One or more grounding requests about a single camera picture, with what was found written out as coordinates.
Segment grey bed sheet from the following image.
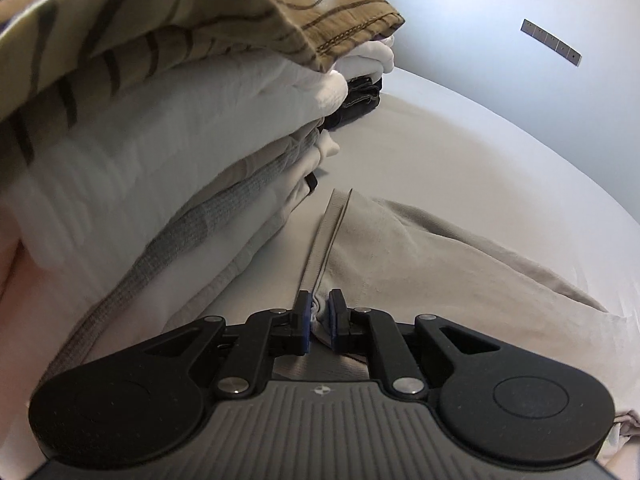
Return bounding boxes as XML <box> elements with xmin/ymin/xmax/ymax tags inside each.
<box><xmin>278</xmin><ymin>70</ymin><xmax>639</xmax><ymax>315</ymax></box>

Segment white folded garment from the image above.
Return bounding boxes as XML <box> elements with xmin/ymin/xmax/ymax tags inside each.
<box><xmin>1</xmin><ymin>39</ymin><xmax>394</xmax><ymax>278</ymax></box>

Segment beige linen trousers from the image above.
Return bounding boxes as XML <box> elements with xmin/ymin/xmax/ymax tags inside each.
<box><xmin>271</xmin><ymin>187</ymin><xmax>640</xmax><ymax>480</ymax></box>

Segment grey trimmed white garment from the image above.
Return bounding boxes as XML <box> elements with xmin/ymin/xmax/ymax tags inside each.
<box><xmin>1</xmin><ymin>131</ymin><xmax>340</xmax><ymax>404</ymax></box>

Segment brown striped folded shirt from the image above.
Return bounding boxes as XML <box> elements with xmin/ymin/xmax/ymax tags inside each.
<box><xmin>1</xmin><ymin>0</ymin><xmax>404</xmax><ymax>179</ymax></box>

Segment black folded garment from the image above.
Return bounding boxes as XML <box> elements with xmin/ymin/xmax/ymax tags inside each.
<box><xmin>322</xmin><ymin>76</ymin><xmax>382</xmax><ymax>131</ymax></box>

